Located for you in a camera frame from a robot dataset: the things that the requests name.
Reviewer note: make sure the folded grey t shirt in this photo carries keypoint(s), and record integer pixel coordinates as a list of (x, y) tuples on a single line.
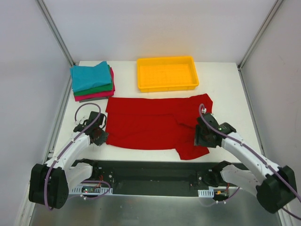
[(94, 99)]

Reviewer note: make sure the folded teal t shirt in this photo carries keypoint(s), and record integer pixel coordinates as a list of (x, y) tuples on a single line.
[(87, 77)]

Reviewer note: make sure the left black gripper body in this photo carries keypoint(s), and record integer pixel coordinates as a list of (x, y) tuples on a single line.
[(100, 137)]

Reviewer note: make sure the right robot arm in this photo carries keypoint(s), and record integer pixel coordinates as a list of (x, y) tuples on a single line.
[(272, 185)]

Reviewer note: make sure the folded green t shirt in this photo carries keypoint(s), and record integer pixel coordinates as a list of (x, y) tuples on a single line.
[(98, 90)]

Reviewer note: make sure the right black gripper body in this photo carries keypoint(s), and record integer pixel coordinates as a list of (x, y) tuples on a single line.
[(200, 137)]

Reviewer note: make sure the aluminium frame post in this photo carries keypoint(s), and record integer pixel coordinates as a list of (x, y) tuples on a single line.
[(47, 15), (266, 22)]

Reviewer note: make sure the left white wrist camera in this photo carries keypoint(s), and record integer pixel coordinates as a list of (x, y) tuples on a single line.
[(80, 121)]

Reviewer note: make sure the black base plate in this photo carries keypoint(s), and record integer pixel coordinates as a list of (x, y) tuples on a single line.
[(185, 188)]

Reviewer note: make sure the white cable duct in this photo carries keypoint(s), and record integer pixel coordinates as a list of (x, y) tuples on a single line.
[(91, 190), (209, 193)]

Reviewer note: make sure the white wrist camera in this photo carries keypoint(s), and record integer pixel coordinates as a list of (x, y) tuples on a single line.
[(204, 110), (80, 121)]

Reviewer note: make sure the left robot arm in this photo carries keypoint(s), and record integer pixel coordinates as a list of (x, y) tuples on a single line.
[(51, 182)]

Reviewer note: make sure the red t shirt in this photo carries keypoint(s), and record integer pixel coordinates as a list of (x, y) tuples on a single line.
[(156, 124)]

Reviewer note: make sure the right white cable duct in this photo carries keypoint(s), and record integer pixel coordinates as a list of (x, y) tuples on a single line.
[(209, 193)]

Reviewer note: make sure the left white cable duct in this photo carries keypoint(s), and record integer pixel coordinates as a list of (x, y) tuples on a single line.
[(91, 190)]

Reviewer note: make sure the right aluminium frame post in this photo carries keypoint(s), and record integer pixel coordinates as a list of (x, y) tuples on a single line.
[(266, 22)]

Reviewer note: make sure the yellow plastic bin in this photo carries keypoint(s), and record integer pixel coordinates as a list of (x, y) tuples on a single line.
[(159, 74)]

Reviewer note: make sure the aluminium front rail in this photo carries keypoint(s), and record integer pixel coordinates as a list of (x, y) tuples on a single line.
[(217, 176)]

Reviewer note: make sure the left aluminium frame post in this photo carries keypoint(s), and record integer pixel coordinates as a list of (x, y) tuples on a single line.
[(47, 15)]

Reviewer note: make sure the folded magenta t shirt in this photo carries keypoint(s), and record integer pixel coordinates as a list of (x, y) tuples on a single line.
[(104, 94)]

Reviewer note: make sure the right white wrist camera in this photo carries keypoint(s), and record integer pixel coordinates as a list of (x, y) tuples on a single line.
[(204, 110)]

